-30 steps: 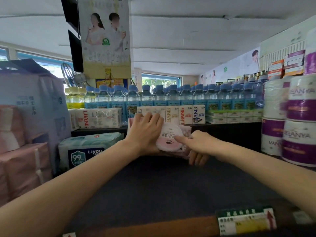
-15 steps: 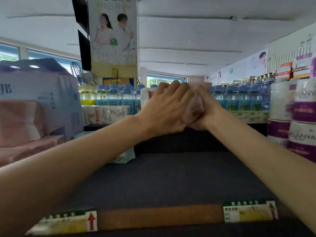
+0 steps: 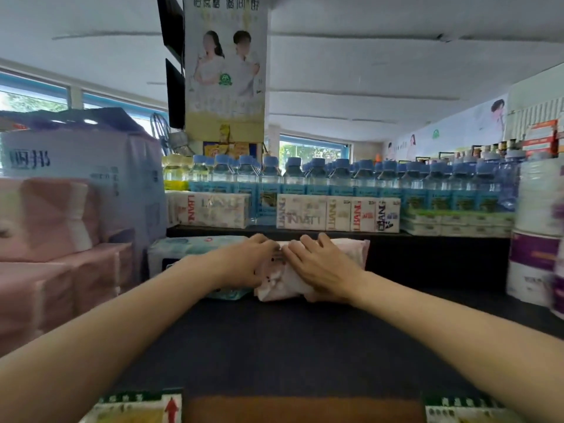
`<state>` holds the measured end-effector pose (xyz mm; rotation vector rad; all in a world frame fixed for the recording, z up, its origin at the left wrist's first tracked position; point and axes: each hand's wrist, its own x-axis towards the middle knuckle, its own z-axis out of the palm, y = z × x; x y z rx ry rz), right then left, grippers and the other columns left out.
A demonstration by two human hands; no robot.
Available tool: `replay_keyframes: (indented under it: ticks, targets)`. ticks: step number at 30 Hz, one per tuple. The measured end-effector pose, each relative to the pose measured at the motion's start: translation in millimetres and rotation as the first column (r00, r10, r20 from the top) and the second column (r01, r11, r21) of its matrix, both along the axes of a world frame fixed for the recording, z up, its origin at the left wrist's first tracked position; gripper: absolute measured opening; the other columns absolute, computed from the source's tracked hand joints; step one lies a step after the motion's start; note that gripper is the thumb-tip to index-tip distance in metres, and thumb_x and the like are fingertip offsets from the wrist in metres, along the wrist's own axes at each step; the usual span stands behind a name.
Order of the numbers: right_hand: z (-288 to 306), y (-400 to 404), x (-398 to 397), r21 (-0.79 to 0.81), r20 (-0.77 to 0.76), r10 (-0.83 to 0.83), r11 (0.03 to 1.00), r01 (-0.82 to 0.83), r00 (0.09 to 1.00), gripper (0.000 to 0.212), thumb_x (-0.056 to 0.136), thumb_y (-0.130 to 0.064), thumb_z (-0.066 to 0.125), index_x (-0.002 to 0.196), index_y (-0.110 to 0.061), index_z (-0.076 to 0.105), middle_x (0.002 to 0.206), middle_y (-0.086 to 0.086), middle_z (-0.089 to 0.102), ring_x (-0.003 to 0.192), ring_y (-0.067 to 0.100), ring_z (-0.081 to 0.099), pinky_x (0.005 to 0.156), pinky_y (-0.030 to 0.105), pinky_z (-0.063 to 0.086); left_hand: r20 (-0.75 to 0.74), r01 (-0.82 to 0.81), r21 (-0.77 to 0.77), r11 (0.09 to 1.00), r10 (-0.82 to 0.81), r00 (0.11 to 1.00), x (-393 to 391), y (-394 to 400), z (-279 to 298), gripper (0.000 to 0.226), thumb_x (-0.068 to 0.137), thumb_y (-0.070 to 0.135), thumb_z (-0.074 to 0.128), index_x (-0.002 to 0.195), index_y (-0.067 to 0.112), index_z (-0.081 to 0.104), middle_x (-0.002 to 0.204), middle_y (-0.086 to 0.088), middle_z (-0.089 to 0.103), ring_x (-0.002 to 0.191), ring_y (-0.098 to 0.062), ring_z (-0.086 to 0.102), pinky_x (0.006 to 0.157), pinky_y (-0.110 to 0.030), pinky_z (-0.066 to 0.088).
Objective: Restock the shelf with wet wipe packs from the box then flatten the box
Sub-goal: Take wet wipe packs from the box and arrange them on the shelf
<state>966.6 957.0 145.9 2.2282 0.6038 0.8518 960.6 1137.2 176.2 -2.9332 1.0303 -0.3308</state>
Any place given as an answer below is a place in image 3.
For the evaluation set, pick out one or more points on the person's left hand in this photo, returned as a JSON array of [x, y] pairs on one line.
[[246, 264]]

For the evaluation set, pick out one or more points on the person's right hand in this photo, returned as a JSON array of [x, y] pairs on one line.
[[326, 273]]

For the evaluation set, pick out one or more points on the pink wipes pack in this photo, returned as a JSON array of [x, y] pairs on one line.
[[352, 251]]

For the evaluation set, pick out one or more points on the teal wipes pack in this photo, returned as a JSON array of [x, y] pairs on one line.
[[189, 248]]

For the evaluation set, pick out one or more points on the dark metal shelf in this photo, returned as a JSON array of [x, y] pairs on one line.
[[286, 348]]

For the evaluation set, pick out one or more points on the person's right forearm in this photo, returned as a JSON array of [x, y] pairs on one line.
[[462, 343]]

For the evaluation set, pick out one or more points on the person's left forearm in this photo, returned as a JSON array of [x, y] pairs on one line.
[[110, 334]]

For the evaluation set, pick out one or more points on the row of blue-capped water bottles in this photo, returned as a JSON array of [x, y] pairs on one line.
[[352, 180]]

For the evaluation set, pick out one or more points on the blue framed window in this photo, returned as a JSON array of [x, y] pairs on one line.
[[31, 99], [308, 151]]

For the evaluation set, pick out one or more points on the stack of green white packs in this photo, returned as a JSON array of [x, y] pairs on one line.
[[458, 222]]

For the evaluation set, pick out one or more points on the grey electric fan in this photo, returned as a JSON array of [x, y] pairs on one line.
[[169, 136]]

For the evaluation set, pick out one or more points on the pillar poster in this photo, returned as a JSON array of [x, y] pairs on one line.
[[224, 83]]

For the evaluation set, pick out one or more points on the large pale blue tissue pack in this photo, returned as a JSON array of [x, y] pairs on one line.
[[88, 171]]

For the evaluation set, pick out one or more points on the stack of pink tissue packs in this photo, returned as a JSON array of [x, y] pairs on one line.
[[44, 215]]

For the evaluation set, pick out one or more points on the stack of purple-label toilet rolls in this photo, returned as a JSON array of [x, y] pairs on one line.
[[537, 215]]

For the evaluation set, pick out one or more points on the stack of orange white boxes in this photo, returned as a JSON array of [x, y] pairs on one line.
[[542, 136]]

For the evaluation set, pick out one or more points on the black wall monitor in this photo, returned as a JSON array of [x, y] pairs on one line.
[[175, 96], [172, 26]]

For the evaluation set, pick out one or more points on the wall poster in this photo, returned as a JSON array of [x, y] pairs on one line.
[[462, 127]]

